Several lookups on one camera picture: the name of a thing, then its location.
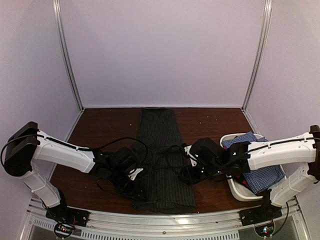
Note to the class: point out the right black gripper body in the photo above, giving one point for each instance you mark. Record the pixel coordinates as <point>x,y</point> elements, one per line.
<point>211,170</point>

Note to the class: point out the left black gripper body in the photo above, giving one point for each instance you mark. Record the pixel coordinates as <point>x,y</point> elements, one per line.
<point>121,185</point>

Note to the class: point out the white plastic bin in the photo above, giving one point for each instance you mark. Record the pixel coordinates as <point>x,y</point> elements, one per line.
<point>241,194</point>

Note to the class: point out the black pinstriped long sleeve shirt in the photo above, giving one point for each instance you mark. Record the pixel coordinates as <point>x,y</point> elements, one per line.
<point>159,155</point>

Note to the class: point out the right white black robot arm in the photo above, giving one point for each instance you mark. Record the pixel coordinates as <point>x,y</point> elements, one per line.
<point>245,157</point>

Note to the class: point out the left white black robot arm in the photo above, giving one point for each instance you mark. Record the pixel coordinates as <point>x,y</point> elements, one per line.
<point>29,143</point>

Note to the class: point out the blue checked long sleeve shirt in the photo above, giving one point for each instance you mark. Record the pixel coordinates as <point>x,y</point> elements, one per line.
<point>263,178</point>

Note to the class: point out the red black plaid shirt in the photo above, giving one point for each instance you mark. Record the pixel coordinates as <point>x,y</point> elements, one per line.
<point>226,142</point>

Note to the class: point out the left led circuit board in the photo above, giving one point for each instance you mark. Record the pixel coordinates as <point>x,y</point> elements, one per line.
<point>63,230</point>

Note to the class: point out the led circuit board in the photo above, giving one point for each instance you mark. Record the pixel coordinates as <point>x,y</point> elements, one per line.
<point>63,230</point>
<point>264,231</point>

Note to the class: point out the right led circuit board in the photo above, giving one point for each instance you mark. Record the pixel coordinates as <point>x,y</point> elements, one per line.
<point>264,231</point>

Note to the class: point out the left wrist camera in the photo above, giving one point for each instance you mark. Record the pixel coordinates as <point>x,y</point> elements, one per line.
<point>134,173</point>

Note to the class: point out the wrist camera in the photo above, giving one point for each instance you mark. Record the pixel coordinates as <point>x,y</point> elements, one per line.
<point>134,173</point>
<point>193,160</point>

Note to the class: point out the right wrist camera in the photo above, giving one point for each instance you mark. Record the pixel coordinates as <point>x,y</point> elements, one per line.
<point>193,160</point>

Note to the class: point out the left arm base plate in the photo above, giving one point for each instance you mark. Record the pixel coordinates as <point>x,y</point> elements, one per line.
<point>75,216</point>

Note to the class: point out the front aluminium rail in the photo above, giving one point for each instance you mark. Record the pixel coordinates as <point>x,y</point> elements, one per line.
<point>221,225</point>

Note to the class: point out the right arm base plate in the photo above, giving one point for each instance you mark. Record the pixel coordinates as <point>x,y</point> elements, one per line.
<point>259,214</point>

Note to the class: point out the right aluminium frame post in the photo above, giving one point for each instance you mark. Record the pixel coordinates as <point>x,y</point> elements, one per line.
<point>264,31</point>

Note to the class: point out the aluminium frame post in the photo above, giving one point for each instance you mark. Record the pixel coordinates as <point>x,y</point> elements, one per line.
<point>264,31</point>
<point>65,53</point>

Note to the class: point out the left aluminium frame post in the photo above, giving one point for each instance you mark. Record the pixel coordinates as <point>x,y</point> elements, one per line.
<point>65,53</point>

